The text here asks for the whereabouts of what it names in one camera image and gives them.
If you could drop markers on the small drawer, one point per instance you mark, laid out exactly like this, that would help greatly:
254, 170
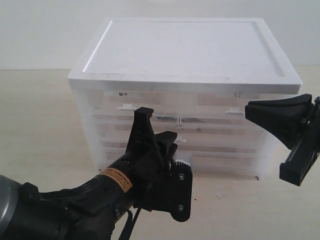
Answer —
125, 102
210, 105

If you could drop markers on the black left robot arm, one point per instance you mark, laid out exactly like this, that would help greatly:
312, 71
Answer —
87, 212

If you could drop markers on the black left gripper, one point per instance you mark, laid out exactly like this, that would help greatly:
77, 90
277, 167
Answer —
148, 172

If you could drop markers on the key bunch with blue tag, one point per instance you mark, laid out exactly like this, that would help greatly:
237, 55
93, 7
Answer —
179, 119

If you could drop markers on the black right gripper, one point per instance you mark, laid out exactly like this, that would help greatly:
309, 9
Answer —
287, 120

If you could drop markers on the white translucent drawer cabinet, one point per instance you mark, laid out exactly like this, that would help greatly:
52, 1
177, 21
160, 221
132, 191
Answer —
181, 56

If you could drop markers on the top right small drawer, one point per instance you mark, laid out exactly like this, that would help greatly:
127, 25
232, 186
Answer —
210, 105

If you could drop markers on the top left small drawer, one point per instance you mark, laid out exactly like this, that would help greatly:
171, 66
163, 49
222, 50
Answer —
125, 102

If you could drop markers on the clear plastic storage box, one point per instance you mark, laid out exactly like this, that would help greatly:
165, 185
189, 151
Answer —
227, 161
114, 132

